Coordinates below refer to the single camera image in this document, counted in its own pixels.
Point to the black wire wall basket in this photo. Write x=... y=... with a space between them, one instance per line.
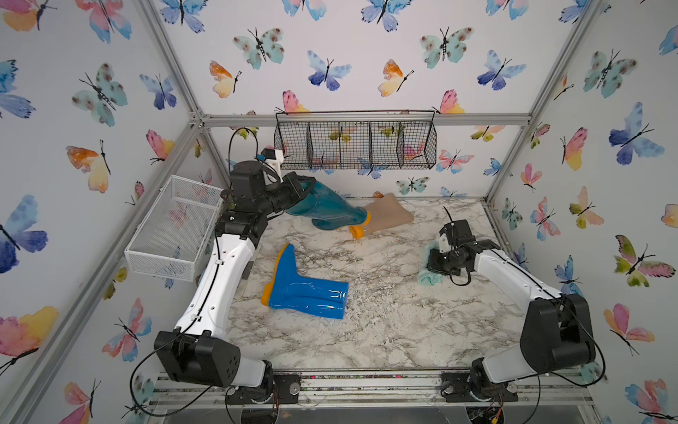
x=356 y=140

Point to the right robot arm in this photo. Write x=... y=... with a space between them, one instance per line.
x=556 y=332

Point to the white mesh wall basket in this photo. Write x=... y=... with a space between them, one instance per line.
x=171 y=239

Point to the beige rubber boot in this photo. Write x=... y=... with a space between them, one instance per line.
x=382 y=214

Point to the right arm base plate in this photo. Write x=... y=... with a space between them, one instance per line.
x=466 y=387

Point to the teal green rubber boot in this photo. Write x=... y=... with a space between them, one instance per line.
x=327 y=209

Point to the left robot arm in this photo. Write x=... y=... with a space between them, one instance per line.
x=197 y=350

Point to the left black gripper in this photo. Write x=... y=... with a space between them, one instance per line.
x=290 y=184

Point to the blue rubber boot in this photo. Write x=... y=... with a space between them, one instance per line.
x=313 y=296

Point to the aluminium front rail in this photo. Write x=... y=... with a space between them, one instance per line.
x=415 y=387

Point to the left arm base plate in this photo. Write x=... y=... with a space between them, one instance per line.
x=277 y=388

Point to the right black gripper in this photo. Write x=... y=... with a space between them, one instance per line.
x=433 y=261

